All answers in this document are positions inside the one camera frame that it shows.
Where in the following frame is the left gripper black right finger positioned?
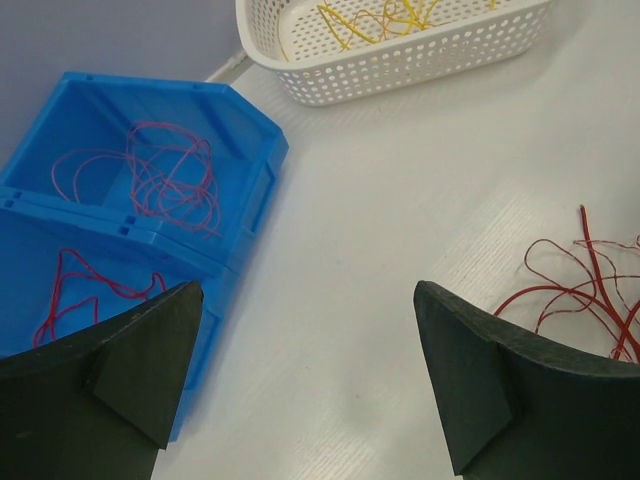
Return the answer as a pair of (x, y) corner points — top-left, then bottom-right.
(414, 281), (639, 479)

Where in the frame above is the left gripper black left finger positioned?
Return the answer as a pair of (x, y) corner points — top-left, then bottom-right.
(1, 281), (203, 479)

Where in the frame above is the red white striped wire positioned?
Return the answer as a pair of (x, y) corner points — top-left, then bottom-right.
(50, 120), (224, 240)

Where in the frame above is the yellow wire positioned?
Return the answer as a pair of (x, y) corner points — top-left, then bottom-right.
(277, 0), (501, 61)

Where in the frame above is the blue plastic divided bin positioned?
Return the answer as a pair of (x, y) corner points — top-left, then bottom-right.
(1, 72), (288, 436)

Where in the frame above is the white perforated plastic basket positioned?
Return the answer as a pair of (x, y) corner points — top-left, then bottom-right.
(235, 0), (554, 107)

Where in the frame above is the red tangled wire bundle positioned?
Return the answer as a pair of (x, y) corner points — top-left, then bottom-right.
(492, 203), (640, 364)

